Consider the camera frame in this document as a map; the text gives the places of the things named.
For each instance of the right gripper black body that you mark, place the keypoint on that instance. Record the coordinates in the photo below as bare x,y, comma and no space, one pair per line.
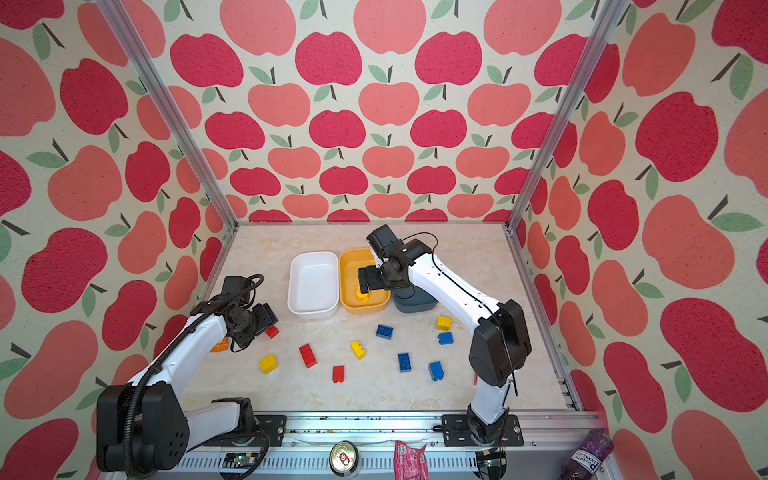
374,277

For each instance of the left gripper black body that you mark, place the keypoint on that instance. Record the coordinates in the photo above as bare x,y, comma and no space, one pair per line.
255,321

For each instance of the red lego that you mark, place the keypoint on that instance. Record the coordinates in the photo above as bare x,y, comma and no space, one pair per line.
272,332

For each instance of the yellow plastic container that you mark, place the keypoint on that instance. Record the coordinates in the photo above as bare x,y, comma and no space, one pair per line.
349,263

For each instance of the dark teal plastic container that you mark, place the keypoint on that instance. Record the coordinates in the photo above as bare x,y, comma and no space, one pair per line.
410,300

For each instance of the small blue lego brick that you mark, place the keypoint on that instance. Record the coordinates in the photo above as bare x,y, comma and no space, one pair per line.
445,338

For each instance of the yellow round lego piece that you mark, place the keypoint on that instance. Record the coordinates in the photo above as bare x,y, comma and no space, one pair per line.
361,296

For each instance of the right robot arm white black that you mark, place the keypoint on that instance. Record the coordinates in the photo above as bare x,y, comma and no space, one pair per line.
500,342

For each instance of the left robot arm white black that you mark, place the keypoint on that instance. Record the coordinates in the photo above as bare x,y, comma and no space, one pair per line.
141,425

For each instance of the orange snack packet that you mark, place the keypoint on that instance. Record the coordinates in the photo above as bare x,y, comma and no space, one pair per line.
221,346

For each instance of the long red lego brick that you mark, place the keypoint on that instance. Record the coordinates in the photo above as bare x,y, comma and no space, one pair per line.
307,356

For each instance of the white plastic container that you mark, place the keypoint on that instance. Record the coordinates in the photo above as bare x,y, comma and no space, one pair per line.
314,285

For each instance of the yellow square lego brick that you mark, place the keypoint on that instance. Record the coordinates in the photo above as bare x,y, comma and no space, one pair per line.
443,324

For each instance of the small red lego brick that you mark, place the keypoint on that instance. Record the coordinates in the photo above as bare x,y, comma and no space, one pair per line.
338,374

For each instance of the drink can top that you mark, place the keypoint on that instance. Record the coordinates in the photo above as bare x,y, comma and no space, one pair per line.
344,459

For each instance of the pink snack wrapper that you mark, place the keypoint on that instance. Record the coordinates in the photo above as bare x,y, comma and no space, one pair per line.
410,463

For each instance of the purple plastic bottle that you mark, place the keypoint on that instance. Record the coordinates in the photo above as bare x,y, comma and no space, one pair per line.
584,462

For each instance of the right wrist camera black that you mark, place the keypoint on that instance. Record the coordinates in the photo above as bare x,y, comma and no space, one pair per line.
383,242

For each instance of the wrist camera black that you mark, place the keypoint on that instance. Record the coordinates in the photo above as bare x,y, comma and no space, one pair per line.
383,242
237,287

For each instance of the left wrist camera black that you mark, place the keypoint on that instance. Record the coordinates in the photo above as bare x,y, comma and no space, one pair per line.
237,287

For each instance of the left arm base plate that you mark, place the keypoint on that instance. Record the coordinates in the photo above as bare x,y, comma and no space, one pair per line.
264,427

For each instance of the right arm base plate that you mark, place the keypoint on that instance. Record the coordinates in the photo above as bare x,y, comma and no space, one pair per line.
461,430

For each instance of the aluminium corner post right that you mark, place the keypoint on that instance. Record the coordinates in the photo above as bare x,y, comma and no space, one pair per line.
604,26

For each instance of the aluminium corner post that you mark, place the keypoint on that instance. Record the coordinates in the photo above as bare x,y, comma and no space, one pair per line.
130,40
604,26

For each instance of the aluminium front rail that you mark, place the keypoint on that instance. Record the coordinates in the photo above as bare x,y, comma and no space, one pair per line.
549,437

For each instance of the aluminium corner post left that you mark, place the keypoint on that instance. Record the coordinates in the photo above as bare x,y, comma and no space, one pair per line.
130,40

